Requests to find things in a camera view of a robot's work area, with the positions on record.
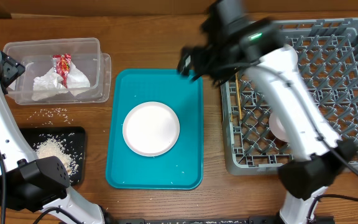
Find wooden chopstick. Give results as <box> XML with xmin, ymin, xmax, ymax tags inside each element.
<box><xmin>235</xmin><ymin>72</ymin><xmax>242</xmax><ymax>123</ymax></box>

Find white napkin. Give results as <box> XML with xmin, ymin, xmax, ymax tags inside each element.
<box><xmin>32</xmin><ymin>68</ymin><xmax>68</xmax><ymax>101</ymax></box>
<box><xmin>67</xmin><ymin>62</ymin><xmax>90</xmax><ymax>96</ymax></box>

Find red snack wrapper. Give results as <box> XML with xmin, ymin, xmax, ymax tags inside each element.
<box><xmin>52</xmin><ymin>54</ymin><xmax>71</xmax><ymax>87</ymax></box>

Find small pink plate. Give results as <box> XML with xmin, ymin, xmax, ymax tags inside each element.
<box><xmin>268</xmin><ymin>113</ymin><xmax>288</xmax><ymax>142</ymax></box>

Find large pink plate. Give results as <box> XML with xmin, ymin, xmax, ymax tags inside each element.
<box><xmin>122</xmin><ymin>101</ymin><xmax>180</xmax><ymax>157</ymax></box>

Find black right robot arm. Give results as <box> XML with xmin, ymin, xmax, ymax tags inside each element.
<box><xmin>177</xmin><ymin>1</ymin><xmax>358</xmax><ymax>223</ymax></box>

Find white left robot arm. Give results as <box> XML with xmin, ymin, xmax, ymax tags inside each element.
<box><xmin>0</xmin><ymin>51</ymin><xmax>114</xmax><ymax>224</ymax></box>

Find grey dishwasher rack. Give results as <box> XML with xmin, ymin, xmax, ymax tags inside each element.
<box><xmin>221</xmin><ymin>18</ymin><xmax>358</xmax><ymax>175</ymax></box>

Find clear plastic bin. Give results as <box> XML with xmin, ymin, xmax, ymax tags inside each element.
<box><xmin>3</xmin><ymin>38</ymin><xmax>111</xmax><ymax>105</ymax></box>

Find scattered rice grains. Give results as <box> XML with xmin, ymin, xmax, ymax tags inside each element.
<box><xmin>26</xmin><ymin>107</ymin><xmax>74</xmax><ymax>128</ymax></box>

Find pile of rice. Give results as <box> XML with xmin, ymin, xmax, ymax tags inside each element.
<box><xmin>35</xmin><ymin>138</ymin><xmax>79</xmax><ymax>176</ymax></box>

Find black plastic tray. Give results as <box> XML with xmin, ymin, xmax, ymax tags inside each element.
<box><xmin>20</xmin><ymin>126</ymin><xmax>86</xmax><ymax>186</ymax></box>

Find teal serving tray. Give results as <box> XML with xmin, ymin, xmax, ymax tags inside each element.
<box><xmin>106</xmin><ymin>68</ymin><xmax>204</xmax><ymax>190</ymax></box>

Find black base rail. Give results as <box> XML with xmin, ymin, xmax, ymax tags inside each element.
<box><xmin>104</xmin><ymin>216</ymin><xmax>335</xmax><ymax>224</ymax></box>

